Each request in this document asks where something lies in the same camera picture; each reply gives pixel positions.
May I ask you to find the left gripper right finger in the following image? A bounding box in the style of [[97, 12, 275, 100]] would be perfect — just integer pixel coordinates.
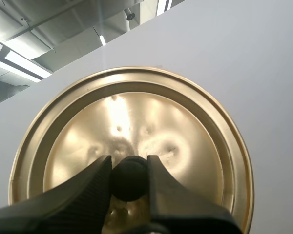
[[146, 154, 243, 234]]

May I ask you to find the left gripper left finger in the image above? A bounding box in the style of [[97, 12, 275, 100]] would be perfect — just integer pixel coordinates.
[[0, 155, 113, 234]]

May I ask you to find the gold pot lid black knob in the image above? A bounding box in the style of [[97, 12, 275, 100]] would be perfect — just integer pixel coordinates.
[[8, 66, 255, 234]]

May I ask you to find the ceiling light strip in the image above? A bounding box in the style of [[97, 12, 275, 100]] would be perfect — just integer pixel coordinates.
[[0, 36, 52, 82]]

